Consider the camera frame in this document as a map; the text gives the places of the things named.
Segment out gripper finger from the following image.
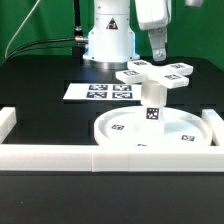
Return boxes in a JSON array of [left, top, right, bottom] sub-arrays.
[[148, 27, 167, 61]]

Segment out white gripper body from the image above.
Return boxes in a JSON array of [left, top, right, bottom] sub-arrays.
[[135, 0, 172, 30]]

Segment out white cross-shaped table base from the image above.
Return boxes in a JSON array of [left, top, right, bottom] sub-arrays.
[[115, 60, 193, 89]]

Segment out white round table top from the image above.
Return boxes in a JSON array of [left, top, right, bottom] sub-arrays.
[[94, 106, 212, 148]]

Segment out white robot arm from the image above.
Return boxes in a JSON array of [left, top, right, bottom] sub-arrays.
[[83, 0, 172, 69]]

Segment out white sheet with markers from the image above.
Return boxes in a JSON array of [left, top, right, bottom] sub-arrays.
[[63, 83, 141, 101]]

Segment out black vertical cable connector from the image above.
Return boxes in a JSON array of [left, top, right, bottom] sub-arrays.
[[73, 0, 83, 37]]

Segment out black cable bundle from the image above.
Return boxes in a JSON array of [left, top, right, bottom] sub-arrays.
[[1, 37, 90, 66]]

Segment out white cable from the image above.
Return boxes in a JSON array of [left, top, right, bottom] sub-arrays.
[[4, 0, 42, 60]]

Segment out white U-shaped boundary frame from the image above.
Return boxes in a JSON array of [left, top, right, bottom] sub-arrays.
[[0, 107, 224, 172]]

